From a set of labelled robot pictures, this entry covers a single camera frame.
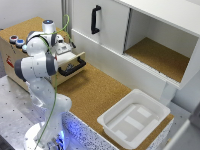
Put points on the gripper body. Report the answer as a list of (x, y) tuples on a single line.
[(64, 48)]

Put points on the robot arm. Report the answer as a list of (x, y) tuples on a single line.
[(38, 71)]

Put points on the wooden drawer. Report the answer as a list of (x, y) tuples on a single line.
[(71, 74)]

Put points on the wooden drawer box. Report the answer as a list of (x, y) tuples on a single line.
[(20, 29)]

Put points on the green button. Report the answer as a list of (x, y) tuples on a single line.
[(24, 47)]

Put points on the blue button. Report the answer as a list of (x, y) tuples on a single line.
[(20, 42)]

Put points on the red button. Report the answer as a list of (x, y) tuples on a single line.
[(13, 38)]

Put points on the white sliding door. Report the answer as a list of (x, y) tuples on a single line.
[(111, 23)]

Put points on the white plastic box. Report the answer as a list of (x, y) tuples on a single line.
[(133, 120)]

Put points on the white cabinet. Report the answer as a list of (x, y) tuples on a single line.
[(166, 13)]

